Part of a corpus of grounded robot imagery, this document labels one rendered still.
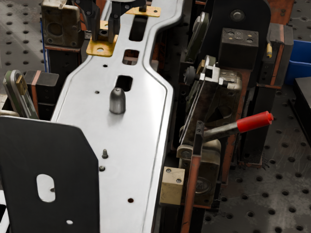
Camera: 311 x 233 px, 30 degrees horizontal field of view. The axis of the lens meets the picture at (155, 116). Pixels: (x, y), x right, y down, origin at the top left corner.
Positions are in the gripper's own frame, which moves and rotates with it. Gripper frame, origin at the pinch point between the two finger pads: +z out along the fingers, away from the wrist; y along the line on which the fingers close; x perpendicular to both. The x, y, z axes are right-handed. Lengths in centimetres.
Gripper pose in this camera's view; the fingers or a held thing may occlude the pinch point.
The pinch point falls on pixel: (103, 24)
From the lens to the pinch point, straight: 85.0
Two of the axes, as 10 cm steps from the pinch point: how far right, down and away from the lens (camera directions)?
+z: -0.5, 7.2, 6.9
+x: -1.2, 6.8, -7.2
